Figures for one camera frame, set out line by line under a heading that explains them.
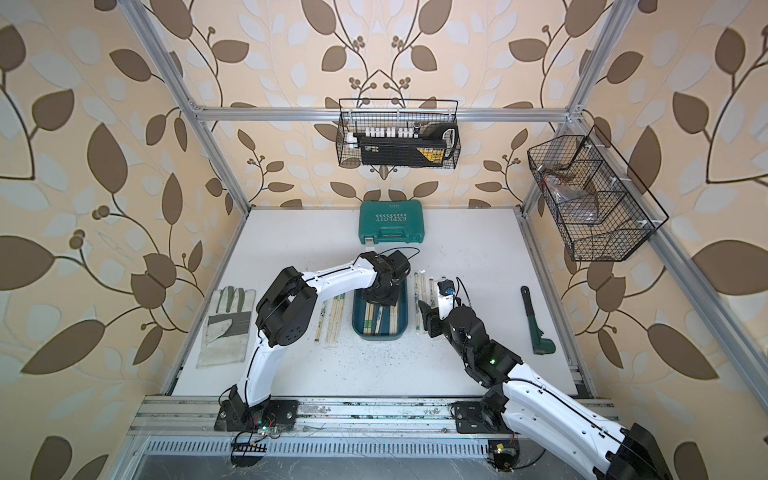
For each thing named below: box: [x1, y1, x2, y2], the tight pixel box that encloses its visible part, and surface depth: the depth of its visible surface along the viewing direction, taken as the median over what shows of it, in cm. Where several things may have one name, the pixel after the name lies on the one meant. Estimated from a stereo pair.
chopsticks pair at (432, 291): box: [429, 276, 435, 307], surface depth 100 cm
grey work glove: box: [196, 286, 256, 369], surface depth 91 cm
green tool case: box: [358, 200, 425, 245], surface depth 114 cm
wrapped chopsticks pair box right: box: [389, 302, 398, 335], surface depth 92 cm
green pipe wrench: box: [520, 285, 556, 355], surface depth 90 cm
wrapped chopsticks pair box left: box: [363, 302, 374, 336], surface depth 93 cm
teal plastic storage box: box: [352, 276, 409, 341], surface depth 92 cm
